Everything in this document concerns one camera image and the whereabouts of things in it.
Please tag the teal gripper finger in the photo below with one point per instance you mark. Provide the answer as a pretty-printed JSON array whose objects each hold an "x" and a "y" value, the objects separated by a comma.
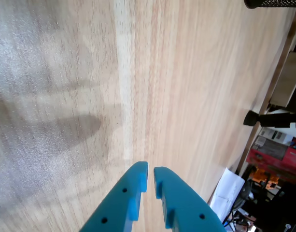
[
  {"x": 186, "y": 207},
  {"x": 120, "y": 205}
]

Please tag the black mesh pen holder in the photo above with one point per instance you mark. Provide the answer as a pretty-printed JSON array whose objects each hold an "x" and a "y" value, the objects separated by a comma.
[{"x": 271, "y": 3}]

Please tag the white paper sheet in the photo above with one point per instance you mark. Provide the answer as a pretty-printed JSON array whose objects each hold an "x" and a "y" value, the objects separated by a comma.
[{"x": 228, "y": 191}]

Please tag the orange black object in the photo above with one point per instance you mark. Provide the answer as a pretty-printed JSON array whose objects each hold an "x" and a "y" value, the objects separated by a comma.
[{"x": 261, "y": 176}]

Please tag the black device with logo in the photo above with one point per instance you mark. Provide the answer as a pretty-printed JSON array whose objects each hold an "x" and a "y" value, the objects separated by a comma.
[{"x": 291, "y": 227}]

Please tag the red cardboard box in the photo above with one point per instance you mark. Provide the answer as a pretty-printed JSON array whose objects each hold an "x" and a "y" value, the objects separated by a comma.
[{"x": 292, "y": 159}]

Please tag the white green small box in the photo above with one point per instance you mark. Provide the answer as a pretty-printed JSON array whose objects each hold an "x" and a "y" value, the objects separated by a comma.
[{"x": 279, "y": 135}]

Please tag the black clamp stand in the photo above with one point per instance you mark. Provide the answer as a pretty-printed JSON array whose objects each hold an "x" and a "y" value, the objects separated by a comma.
[{"x": 273, "y": 120}]

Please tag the light wooden board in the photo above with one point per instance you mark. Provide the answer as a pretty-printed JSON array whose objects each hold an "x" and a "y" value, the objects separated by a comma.
[{"x": 291, "y": 79}]

